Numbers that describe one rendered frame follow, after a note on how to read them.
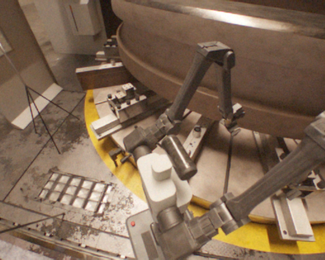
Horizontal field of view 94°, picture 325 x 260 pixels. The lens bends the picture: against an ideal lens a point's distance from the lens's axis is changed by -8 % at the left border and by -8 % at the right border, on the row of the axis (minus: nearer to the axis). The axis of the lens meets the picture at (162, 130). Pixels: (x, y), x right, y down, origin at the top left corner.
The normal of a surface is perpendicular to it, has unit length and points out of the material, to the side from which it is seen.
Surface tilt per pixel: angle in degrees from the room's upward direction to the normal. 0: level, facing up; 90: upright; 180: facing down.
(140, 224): 0
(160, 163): 0
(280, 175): 67
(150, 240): 0
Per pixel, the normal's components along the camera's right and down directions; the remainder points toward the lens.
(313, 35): -0.23, 0.03
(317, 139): -0.84, 0.01
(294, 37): -0.36, 0.69
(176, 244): -0.46, -0.43
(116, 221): 0.00, -0.67
